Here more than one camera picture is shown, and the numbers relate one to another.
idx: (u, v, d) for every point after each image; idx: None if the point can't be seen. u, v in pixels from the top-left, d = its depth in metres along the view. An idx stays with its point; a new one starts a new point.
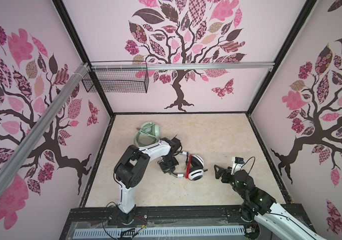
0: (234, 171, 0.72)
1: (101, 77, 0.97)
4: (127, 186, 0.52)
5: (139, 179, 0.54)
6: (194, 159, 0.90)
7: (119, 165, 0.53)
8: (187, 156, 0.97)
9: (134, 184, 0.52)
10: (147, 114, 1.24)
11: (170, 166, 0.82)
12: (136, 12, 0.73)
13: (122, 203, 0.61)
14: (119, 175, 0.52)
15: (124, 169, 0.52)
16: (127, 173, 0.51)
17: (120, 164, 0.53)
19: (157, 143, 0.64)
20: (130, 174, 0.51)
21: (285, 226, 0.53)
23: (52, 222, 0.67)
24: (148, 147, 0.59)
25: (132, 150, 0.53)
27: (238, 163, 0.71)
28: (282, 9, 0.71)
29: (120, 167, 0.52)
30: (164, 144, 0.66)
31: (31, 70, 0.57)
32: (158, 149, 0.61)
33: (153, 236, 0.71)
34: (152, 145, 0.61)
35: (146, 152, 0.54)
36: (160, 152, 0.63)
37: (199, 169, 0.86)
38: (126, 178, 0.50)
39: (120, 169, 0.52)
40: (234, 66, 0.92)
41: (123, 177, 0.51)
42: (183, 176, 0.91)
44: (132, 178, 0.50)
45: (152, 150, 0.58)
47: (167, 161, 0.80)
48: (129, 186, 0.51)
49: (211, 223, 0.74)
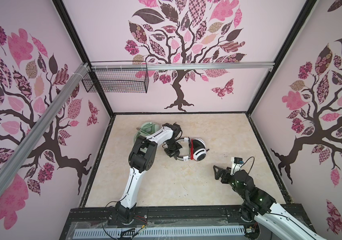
0: (234, 171, 0.72)
1: (102, 77, 0.97)
4: (141, 171, 0.60)
5: (151, 164, 0.64)
6: (195, 141, 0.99)
7: (132, 153, 0.62)
8: (189, 140, 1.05)
9: (147, 169, 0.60)
10: (147, 114, 1.24)
11: (175, 150, 0.90)
12: (136, 12, 0.73)
13: (127, 195, 0.64)
14: (133, 162, 0.62)
15: (138, 155, 0.61)
16: (141, 159, 0.60)
17: (133, 153, 0.62)
19: (160, 130, 0.71)
20: (144, 159, 0.60)
21: (285, 225, 0.53)
23: (52, 222, 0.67)
24: (154, 134, 0.66)
25: (140, 140, 0.61)
27: (236, 163, 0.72)
28: (282, 9, 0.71)
29: (134, 155, 0.61)
30: (167, 129, 0.74)
31: (31, 70, 0.57)
32: (163, 135, 0.69)
33: (153, 236, 0.71)
34: (156, 132, 0.69)
35: (154, 139, 0.63)
36: (165, 138, 0.73)
37: (201, 148, 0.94)
38: (140, 163, 0.60)
39: (135, 155, 0.61)
40: (234, 66, 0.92)
41: (138, 163, 0.61)
42: (188, 157, 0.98)
44: (146, 163, 0.59)
45: (158, 136, 0.66)
47: (172, 145, 0.88)
48: (142, 170, 0.61)
49: (211, 223, 0.74)
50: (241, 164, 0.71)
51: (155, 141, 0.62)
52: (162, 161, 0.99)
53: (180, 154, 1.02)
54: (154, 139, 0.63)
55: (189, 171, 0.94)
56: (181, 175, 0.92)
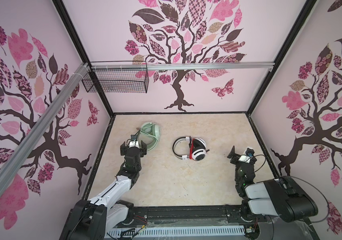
0: (242, 162, 0.76)
1: (102, 77, 0.97)
4: None
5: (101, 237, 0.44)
6: (196, 141, 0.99)
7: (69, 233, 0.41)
8: (190, 139, 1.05)
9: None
10: (147, 114, 1.24)
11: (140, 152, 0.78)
12: (136, 12, 0.73)
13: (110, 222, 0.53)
14: None
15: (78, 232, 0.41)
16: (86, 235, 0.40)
17: (70, 232, 0.41)
19: (115, 182, 0.56)
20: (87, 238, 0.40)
21: (254, 192, 0.62)
23: (53, 221, 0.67)
24: (103, 193, 0.50)
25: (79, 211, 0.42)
27: (245, 155, 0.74)
28: (282, 9, 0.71)
29: (71, 236, 0.41)
30: (123, 179, 0.59)
31: (31, 70, 0.57)
32: (116, 190, 0.52)
33: (153, 236, 0.71)
34: (108, 187, 0.53)
35: (102, 201, 0.46)
36: (119, 192, 0.55)
37: (201, 148, 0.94)
38: None
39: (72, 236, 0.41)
40: (235, 66, 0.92)
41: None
42: (187, 156, 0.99)
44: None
45: (109, 194, 0.50)
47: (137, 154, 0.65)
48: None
49: (211, 223, 0.74)
50: (250, 158, 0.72)
51: (104, 203, 0.45)
52: (162, 161, 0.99)
53: (180, 154, 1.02)
54: (101, 202, 0.46)
55: (189, 171, 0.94)
56: (181, 175, 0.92)
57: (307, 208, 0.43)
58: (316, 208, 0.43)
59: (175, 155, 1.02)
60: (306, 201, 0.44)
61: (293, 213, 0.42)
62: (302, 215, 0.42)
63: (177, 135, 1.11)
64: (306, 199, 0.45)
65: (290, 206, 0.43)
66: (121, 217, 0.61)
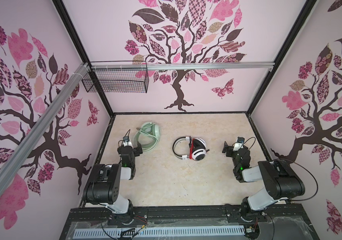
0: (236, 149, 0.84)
1: (102, 77, 0.97)
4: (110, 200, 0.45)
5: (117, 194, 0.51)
6: (196, 140, 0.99)
7: (89, 185, 0.47)
8: (190, 139, 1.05)
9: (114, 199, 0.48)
10: (147, 114, 1.25)
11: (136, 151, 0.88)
12: (136, 12, 0.73)
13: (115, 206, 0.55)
14: (94, 192, 0.45)
15: (99, 184, 0.47)
16: (106, 184, 0.47)
17: (91, 184, 0.47)
19: None
20: (109, 185, 0.47)
21: (249, 174, 0.66)
23: (53, 221, 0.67)
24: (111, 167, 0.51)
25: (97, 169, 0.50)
27: (239, 143, 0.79)
28: (282, 9, 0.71)
29: (94, 185, 0.47)
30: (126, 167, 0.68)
31: (31, 70, 0.57)
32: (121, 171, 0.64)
33: (153, 236, 0.71)
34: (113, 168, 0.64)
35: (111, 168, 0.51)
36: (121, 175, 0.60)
37: (200, 148, 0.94)
38: (106, 190, 0.45)
39: (94, 186, 0.46)
40: (235, 66, 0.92)
41: (101, 193, 0.45)
42: (187, 156, 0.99)
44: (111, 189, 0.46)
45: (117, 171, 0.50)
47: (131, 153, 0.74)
48: (110, 199, 0.45)
49: (211, 223, 0.74)
50: (243, 144, 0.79)
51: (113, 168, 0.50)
52: (162, 161, 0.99)
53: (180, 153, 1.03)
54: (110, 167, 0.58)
55: (189, 171, 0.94)
56: (181, 175, 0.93)
57: (294, 187, 0.46)
58: (303, 189, 0.46)
59: (175, 155, 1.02)
60: (295, 181, 0.47)
61: (279, 190, 0.46)
62: (288, 192, 0.46)
63: (177, 135, 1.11)
64: (295, 179, 0.48)
65: (278, 184, 0.47)
66: (122, 210, 0.62)
